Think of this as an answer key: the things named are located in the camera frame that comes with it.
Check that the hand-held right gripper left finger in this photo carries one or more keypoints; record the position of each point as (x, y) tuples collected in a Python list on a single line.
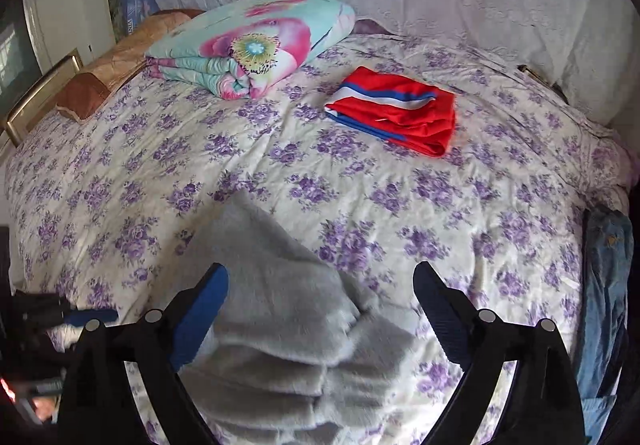
[(197, 315)]

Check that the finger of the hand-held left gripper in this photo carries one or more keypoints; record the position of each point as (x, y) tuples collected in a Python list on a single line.
[(92, 316)]

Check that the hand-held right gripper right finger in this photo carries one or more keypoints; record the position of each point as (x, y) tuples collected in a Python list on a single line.
[(445, 310)]

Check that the grey fleece pants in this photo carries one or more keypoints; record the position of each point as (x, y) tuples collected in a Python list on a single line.
[(280, 305)]

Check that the bed with purple floral sheet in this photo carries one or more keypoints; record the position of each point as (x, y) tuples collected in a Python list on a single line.
[(200, 160)]

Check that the blue jeans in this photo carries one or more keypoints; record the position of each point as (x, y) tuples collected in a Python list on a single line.
[(602, 285)]

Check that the folded red striped garment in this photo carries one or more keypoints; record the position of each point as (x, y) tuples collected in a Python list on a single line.
[(400, 115)]

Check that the brown satin pillow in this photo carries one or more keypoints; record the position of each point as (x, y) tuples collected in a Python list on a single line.
[(115, 70)]

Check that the folded floral quilt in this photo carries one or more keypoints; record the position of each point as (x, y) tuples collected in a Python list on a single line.
[(250, 45)]

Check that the purple pillow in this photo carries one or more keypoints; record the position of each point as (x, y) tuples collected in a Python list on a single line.
[(372, 27)]

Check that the gold picture frame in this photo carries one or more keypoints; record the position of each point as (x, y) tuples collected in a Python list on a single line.
[(40, 95)]

